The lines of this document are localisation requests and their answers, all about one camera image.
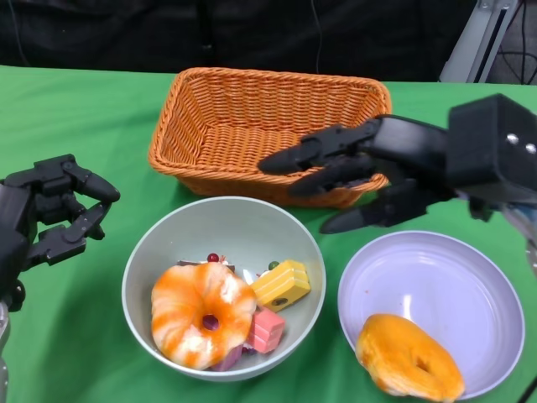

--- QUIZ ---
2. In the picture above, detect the pink toy cake slice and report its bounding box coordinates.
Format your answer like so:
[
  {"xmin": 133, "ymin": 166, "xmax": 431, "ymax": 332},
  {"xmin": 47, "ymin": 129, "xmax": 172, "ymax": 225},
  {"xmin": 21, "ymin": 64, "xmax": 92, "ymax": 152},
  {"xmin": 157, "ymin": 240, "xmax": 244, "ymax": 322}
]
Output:
[{"xmin": 211, "ymin": 343, "xmax": 244, "ymax": 371}]

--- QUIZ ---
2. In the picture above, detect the green tablecloth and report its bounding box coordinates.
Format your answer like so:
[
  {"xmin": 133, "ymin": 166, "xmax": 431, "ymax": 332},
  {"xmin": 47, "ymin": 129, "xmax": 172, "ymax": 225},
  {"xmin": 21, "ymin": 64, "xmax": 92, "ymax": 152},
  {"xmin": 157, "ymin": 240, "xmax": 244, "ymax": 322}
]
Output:
[{"xmin": 0, "ymin": 63, "xmax": 537, "ymax": 403}]

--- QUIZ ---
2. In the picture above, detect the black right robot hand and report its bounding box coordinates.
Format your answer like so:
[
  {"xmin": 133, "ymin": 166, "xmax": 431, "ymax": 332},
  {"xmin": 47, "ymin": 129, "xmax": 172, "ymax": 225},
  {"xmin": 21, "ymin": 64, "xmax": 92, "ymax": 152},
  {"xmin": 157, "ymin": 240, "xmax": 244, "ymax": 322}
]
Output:
[{"xmin": 258, "ymin": 94, "xmax": 537, "ymax": 236}]

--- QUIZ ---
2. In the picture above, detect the aluminium frame post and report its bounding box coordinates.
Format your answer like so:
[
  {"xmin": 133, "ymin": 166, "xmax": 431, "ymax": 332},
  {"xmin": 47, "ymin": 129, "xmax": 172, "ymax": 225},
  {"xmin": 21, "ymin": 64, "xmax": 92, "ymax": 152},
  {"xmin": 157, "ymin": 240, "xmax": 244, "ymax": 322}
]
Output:
[{"xmin": 438, "ymin": 0, "xmax": 521, "ymax": 85}]

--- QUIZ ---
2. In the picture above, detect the orange white ring bread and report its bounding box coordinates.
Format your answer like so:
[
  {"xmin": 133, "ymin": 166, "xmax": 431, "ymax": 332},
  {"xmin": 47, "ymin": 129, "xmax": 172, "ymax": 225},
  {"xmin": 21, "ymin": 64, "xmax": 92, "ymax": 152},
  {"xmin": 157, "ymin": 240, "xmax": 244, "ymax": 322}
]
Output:
[{"xmin": 150, "ymin": 262, "xmax": 257, "ymax": 370}]

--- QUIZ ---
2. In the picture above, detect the brown chocolate toy cake slice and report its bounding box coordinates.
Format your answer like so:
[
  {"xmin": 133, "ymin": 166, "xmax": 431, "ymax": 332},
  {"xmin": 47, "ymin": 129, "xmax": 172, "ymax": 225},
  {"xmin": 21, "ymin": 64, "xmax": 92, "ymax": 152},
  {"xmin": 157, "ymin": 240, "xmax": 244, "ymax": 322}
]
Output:
[{"xmin": 176, "ymin": 251, "xmax": 236, "ymax": 270}]

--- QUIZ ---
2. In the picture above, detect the yellow toy cake slice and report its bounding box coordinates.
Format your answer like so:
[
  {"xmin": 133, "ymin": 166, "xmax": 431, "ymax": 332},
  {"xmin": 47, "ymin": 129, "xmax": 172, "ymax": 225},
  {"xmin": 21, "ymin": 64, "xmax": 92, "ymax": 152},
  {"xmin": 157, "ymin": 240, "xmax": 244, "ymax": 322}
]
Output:
[{"xmin": 250, "ymin": 259, "xmax": 312, "ymax": 311}]

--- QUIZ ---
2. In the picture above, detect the orange wicker basket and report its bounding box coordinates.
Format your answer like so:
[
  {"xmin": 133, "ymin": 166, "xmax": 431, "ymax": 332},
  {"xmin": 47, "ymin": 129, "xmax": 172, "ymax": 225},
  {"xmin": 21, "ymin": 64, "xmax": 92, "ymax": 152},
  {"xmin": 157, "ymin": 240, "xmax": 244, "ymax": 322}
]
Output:
[{"xmin": 147, "ymin": 66, "xmax": 394, "ymax": 210}]

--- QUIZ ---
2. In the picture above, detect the orange glazed twisted bread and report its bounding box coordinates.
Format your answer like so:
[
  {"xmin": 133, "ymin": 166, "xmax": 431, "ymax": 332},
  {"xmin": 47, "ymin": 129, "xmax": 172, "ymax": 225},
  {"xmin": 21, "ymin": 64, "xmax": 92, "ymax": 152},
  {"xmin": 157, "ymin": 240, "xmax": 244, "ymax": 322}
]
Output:
[{"xmin": 355, "ymin": 312, "xmax": 466, "ymax": 402}]

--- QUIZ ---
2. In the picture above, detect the coral toy cake slice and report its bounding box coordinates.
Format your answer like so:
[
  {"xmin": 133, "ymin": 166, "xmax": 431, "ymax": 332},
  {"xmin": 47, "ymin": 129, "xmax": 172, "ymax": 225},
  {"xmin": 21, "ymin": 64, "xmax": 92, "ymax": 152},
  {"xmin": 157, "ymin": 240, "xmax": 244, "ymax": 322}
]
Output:
[{"xmin": 247, "ymin": 309, "xmax": 286, "ymax": 353}]

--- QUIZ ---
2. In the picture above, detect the black hanging cable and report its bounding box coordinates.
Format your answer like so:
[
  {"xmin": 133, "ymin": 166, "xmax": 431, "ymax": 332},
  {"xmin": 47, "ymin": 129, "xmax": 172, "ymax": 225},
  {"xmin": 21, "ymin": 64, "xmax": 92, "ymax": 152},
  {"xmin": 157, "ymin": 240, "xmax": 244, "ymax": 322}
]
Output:
[{"xmin": 309, "ymin": 0, "xmax": 326, "ymax": 75}]

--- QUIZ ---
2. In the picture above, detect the grey-green bowl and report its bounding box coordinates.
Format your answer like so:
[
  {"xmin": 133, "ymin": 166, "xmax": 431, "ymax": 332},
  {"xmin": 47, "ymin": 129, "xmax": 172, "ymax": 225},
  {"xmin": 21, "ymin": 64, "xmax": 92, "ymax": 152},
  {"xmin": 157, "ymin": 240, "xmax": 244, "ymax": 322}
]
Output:
[{"xmin": 121, "ymin": 196, "xmax": 326, "ymax": 382}]

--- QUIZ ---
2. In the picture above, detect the black backdrop curtain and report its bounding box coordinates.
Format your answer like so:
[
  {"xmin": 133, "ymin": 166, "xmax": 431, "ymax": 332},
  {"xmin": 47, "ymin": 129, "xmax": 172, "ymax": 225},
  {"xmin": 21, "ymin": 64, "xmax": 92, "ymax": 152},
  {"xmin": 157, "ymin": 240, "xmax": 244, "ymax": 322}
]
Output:
[{"xmin": 0, "ymin": 0, "xmax": 479, "ymax": 83}]

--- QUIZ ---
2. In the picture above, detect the lavender plate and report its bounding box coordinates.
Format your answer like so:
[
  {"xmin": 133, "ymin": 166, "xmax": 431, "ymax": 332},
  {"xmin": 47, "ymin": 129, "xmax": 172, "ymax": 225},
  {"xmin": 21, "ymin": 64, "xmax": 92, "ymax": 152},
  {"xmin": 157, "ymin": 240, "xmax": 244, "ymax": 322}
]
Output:
[{"xmin": 337, "ymin": 229, "xmax": 525, "ymax": 402}]

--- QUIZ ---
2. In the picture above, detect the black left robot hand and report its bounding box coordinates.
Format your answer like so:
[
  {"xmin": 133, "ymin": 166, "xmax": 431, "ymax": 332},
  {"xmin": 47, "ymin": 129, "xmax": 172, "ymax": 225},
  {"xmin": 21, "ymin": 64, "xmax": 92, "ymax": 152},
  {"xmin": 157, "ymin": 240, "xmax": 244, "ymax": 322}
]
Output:
[{"xmin": 0, "ymin": 154, "xmax": 122, "ymax": 312}]

